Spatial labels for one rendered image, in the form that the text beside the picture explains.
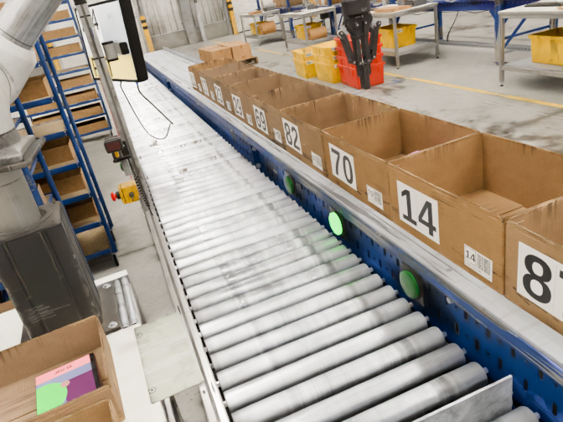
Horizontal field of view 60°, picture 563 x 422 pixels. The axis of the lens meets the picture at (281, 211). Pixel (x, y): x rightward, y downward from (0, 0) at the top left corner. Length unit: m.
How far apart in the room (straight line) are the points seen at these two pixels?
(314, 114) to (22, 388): 1.36
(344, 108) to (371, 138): 0.41
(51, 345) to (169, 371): 0.31
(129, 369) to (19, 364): 0.27
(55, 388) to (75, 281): 0.27
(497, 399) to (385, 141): 0.97
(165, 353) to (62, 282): 0.33
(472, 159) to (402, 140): 0.39
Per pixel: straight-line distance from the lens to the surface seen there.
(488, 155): 1.41
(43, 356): 1.37
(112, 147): 1.92
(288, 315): 1.27
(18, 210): 1.35
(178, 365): 1.21
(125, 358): 1.31
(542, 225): 1.03
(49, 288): 1.39
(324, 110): 2.02
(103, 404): 1.07
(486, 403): 0.99
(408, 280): 1.18
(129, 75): 2.06
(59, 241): 1.33
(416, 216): 1.20
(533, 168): 1.31
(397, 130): 1.73
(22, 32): 1.44
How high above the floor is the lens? 1.51
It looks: 25 degrees down
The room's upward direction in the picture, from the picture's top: 12 degrees counter-clockwise
